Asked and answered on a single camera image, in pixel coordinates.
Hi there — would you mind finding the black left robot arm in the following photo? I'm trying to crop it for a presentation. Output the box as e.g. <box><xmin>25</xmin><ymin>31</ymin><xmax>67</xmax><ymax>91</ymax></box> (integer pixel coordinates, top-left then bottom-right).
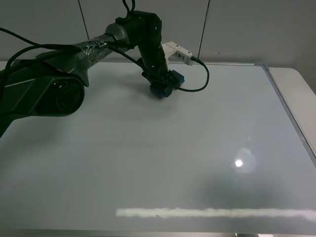
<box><xmin>0</xmin><ymin>10</ymin><xmax>171</xmax><ymax>133</ymax></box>

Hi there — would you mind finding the white framed whiteboard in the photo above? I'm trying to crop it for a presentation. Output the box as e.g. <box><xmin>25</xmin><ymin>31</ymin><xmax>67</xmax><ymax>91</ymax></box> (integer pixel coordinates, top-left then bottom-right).
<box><xmin>0</xmin><ymin>63</ymin><xmax>316</xmax><ymax>235</ymax></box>

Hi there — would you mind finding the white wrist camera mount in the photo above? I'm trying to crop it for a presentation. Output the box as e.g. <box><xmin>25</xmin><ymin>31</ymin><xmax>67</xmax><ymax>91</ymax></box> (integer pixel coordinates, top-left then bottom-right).
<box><xmin>161</xmin><ymin>41</ymin><xmax>194</xmax><ymax>71</ymax></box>

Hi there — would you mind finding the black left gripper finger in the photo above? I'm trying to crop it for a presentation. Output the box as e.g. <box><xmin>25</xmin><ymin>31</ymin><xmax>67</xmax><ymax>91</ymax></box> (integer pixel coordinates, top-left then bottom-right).
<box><xmin>147</xmin><ymin>78</ymin><xmax>173</xmax><ymax>89</ymax></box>
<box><xmin>167</xmin><ymin>70</ymin><xmax>182</xmax><ymax>85</ymax></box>

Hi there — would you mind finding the teal whiteboard eraser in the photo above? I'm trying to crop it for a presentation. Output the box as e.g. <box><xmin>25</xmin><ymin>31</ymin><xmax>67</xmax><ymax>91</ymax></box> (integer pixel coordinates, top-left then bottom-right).
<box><xmin>150</xmin><ymin>70</ymin><xmax>185</xmax><ymax>99</ymax></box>

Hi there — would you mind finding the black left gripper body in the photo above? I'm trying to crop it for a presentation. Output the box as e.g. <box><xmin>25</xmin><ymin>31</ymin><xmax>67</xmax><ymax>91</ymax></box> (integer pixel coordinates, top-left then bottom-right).
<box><xmin>138</xmin><ymin>40</ymin><xmax>169</xmax><ymax>80</ymax></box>

